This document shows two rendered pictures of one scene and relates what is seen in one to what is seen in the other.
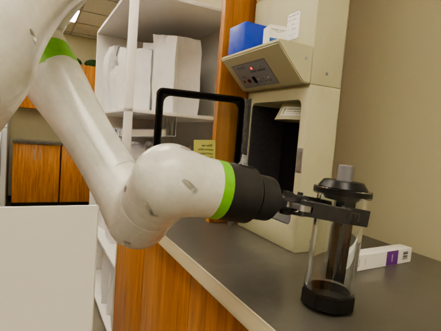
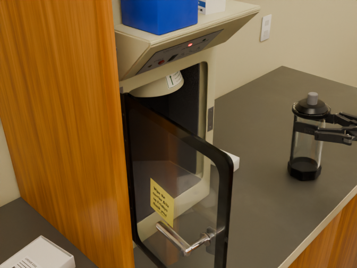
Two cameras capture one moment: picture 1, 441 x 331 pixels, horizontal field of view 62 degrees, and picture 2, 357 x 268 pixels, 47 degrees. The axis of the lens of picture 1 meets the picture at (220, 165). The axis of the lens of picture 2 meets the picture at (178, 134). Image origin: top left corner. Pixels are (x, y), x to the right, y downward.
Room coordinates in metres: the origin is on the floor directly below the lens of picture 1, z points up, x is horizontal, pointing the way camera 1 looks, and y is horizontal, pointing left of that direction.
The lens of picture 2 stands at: (1.40, 0.66, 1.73)
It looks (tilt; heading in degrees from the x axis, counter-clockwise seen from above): 31 degrees down; 252
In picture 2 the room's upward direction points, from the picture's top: straight up
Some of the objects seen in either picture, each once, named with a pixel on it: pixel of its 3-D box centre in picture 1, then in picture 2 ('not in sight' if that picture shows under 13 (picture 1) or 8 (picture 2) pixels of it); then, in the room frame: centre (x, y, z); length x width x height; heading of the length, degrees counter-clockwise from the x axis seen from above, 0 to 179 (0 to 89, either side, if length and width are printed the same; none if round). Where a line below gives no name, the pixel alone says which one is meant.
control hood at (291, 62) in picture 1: (261, 69); (189, 40); (1.12, -0.10, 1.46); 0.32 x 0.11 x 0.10; 27
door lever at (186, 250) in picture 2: not in sight; (181, 234); (1.23, 0.16, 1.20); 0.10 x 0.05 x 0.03; 110
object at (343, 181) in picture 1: (343, 182); (312, 103); (0.69, -0.24, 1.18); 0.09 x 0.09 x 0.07
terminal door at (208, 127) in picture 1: (198, 152); (170, 209); (1.22, 0.08, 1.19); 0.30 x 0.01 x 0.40; 110
